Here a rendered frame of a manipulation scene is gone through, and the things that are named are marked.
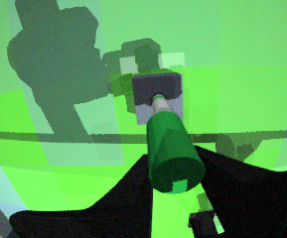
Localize green marker cap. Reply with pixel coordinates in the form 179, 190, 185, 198
146, 111, 206, 194

